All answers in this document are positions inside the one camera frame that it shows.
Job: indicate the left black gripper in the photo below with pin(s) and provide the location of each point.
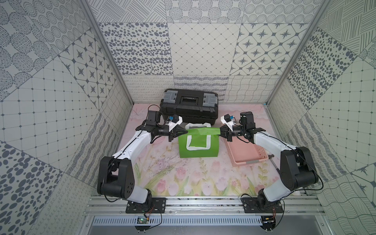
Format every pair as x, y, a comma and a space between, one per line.
172, 133

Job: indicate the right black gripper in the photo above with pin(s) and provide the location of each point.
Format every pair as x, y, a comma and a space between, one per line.
225, 129

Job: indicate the green insulated delivery bag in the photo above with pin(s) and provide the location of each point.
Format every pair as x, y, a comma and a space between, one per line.
202, 140

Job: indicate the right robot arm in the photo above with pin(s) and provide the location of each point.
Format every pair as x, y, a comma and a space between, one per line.
297, 169

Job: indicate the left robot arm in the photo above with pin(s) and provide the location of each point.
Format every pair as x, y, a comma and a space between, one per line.
116, 176

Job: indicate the pink plastic basket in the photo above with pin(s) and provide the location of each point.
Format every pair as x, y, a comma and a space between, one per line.
241, 153

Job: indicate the black plastic toolbox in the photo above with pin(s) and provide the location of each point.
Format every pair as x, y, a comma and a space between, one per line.
193, 106

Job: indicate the white-headed black hammer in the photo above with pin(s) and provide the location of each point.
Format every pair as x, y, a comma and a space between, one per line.
275, 161

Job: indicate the left controller board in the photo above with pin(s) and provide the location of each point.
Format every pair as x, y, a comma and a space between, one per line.
142, 224

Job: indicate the controller board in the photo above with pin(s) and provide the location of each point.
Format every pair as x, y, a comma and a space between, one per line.
268, 223
142, 224

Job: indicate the right controller board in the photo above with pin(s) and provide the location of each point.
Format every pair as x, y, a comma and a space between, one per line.
268, 223

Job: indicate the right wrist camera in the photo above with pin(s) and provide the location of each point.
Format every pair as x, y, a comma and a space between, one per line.
228, 121

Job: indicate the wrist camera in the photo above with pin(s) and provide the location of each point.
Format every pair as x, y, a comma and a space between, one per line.
173, 121
228, 121

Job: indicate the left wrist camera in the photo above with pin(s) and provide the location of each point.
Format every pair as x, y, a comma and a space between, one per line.
173, 121

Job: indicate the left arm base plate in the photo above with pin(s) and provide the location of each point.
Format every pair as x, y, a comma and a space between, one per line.
152, 205

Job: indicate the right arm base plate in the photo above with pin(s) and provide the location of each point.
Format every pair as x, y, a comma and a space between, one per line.
254, 205

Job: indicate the aluminium mounting rail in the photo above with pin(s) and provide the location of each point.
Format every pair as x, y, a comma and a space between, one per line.
211, 205

